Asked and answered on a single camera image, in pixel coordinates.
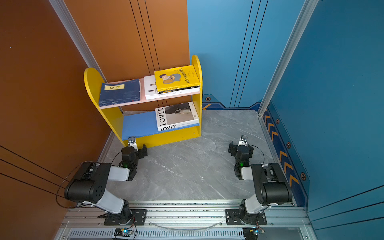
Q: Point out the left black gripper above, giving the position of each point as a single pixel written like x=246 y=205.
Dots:
x=140 y=152

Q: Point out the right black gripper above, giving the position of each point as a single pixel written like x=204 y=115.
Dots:
x=233 y=148

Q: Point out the grey white photo book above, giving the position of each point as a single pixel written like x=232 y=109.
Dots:
x=176 y=116

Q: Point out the white book with brown bars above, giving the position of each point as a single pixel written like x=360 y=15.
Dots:
x=151 y=90

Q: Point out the black book with orange title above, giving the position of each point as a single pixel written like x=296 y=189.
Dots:
x=176 y=90

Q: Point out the dark blue book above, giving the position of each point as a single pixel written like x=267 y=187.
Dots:
x=115 y=94

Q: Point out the yellow cartoon cover book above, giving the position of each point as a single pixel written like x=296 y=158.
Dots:
x=176 y=78

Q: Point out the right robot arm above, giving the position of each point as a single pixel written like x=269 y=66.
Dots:
x=270 y=184

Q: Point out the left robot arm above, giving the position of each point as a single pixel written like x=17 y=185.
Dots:
x=88 y=186

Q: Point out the yellow pink blue bookshelf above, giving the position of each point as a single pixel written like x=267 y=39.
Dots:
x=141 y=126

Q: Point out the left green circuit board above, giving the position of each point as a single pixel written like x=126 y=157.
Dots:
x=123 y=234

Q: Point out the right circuit board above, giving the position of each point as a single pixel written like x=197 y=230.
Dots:
x=252 y=233

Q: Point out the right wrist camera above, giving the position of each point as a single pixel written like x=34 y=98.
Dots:
x=243 y=140

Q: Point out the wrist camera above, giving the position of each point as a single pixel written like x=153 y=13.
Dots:
x=132 y=140
x=243 y=140

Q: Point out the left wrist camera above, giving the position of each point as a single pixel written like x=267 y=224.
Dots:
x=132 y=140

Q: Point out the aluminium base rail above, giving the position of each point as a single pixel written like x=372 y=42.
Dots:
x=189 y=220

